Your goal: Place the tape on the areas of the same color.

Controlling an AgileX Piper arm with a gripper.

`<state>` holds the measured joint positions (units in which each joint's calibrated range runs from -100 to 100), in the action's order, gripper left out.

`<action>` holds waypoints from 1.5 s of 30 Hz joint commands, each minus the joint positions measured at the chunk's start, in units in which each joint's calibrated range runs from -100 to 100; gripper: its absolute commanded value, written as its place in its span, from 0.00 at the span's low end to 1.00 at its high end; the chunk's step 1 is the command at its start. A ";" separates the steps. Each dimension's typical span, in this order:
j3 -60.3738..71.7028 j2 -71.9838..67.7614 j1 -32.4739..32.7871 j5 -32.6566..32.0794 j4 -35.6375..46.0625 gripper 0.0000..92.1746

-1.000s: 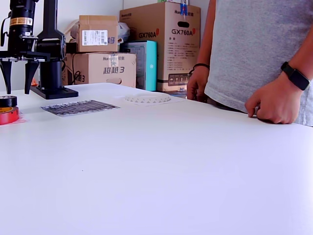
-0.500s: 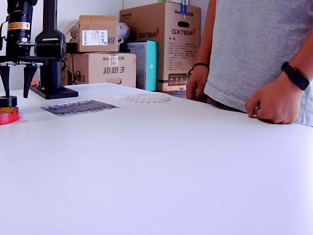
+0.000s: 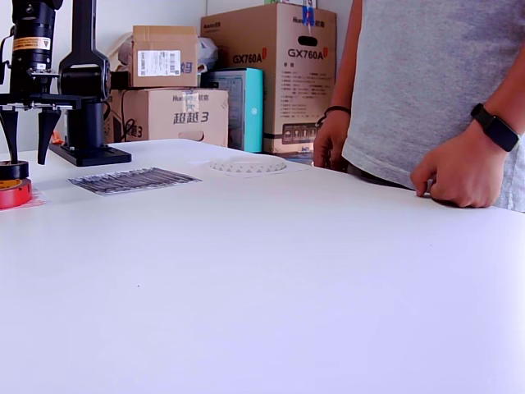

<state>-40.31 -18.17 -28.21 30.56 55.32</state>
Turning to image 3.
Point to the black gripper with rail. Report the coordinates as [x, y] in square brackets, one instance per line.
[45, 102]

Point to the black tape roll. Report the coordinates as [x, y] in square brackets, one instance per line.
[20, 171]

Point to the red tape roll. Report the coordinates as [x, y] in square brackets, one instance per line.
[16, 199]

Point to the white tape roll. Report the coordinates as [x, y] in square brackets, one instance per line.
[246, 167]

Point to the person right forearm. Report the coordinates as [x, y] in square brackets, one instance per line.
[346, 61]

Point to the person left forearm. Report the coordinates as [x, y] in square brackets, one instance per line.
[512, 90]

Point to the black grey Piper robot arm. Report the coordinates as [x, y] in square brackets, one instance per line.
[84, 123]

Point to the person right hand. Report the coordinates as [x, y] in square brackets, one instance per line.
[330, 141]

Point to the person left hand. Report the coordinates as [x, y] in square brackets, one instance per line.
[463, 172]

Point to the orange table clamp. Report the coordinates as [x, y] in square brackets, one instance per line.
[59, 139]

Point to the red scribbled paper sheet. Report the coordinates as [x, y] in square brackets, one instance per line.
[40, 199]

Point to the black scribbled paper sheet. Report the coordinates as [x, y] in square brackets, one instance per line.
[123, 180]

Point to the cardboard box with blue print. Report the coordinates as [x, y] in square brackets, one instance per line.
[180, 119]

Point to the cardboard box with shipping label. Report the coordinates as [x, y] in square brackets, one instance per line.
[164, 39]

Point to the white plastic bag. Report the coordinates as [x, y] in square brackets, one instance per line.
[207, 53]

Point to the teal sided box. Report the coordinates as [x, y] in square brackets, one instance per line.
[254, 111]

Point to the large printed cardboard box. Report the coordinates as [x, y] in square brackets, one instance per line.
[254, 94]

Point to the plain white paper sheet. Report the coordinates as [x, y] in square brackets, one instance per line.
[295, 167]

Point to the dark printed carton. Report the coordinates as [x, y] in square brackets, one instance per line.
[299, 158]

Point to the person torso in grey shirt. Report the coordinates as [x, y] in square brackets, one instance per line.
[430, 82]

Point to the black wrist watch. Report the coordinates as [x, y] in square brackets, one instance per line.
[496, 129]

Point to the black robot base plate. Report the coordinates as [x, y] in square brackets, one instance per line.
[102, 158]

